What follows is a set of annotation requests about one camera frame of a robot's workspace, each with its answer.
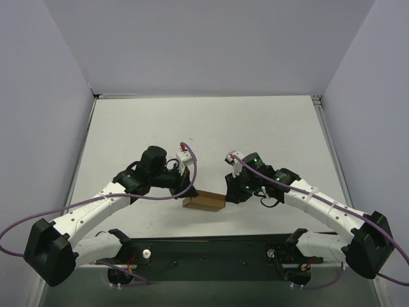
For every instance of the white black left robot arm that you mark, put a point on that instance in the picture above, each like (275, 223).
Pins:
(56, 248)

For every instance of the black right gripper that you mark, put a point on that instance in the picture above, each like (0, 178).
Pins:
(232, 189)

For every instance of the brown paper box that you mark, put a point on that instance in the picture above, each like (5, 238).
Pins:
(206, 201)

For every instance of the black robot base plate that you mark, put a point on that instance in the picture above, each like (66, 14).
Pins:
(219, 258)

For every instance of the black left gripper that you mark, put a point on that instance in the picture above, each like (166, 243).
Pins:
(183, 184)

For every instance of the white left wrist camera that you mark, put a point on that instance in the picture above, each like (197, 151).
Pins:
(185, 159)

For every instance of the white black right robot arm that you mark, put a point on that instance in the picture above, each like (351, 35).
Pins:
(361, 240)

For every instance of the aluminium table edge rail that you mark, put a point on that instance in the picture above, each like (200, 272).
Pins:
(316, 99)

